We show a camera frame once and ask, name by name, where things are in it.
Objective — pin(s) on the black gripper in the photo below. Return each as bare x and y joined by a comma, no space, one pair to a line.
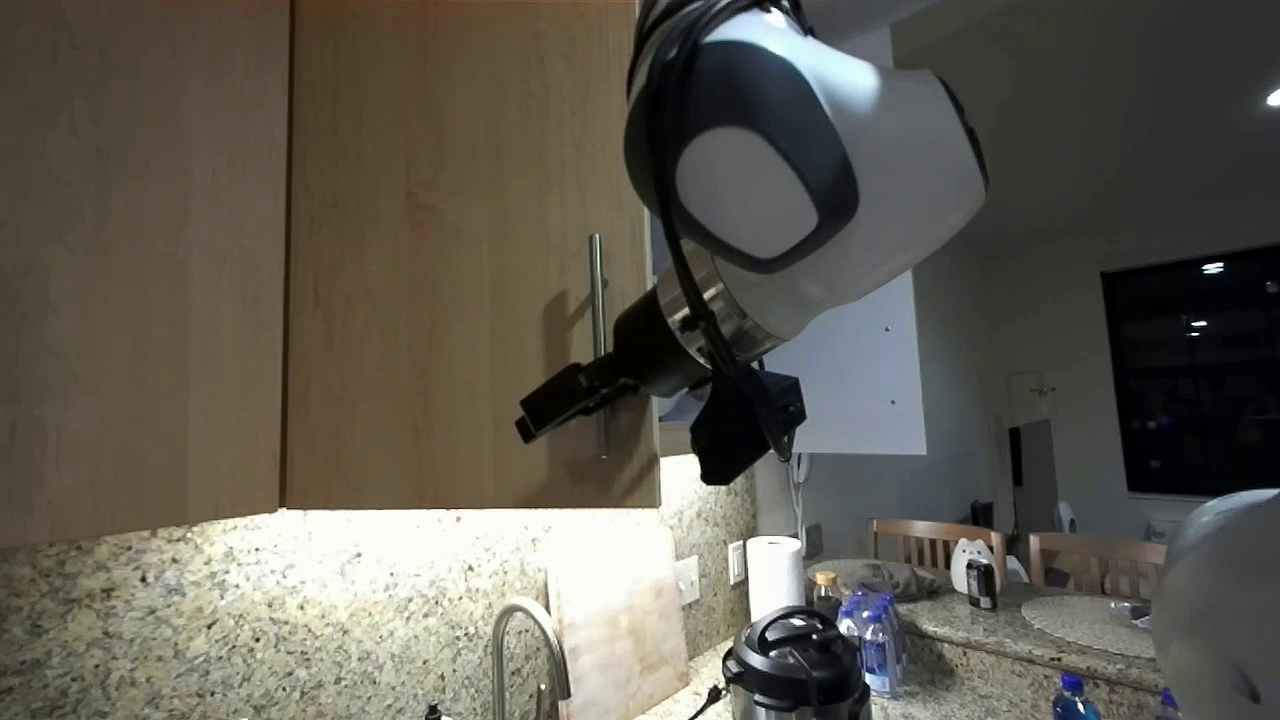
659,344

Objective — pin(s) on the light wood cabinet door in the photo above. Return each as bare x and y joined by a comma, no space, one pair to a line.
424,265
135,265

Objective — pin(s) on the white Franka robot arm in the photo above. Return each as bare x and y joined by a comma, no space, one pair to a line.
865,163

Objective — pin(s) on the white-lined cabinet door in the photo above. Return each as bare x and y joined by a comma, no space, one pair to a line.
855,385

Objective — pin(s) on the wooden cutting board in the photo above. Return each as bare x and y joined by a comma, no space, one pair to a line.
621,641

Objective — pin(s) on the white paper towel roll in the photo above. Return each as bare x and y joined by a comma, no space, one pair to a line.
772,573

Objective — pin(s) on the curved metal faucet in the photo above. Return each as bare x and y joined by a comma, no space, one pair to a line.
498,666

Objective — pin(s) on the wooden dining chair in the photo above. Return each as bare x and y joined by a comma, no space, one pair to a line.
1083,544
932,528

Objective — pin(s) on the white jug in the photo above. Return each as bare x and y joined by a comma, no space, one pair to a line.
974,551

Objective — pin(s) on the round pale placemat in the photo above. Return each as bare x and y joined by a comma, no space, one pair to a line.
1083,620

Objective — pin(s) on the blue-capped water bottle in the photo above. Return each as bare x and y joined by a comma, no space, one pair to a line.
1073,703
1167,705

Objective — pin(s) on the dark window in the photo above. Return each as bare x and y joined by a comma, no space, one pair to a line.
1186,374

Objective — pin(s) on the recessed ceiling light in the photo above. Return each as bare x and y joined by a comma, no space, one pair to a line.
1275,99

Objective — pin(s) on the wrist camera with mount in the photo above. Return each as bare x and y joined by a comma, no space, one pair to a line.
740,425

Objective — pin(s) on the white wall outlet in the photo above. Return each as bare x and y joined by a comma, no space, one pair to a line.
684,579
735,561

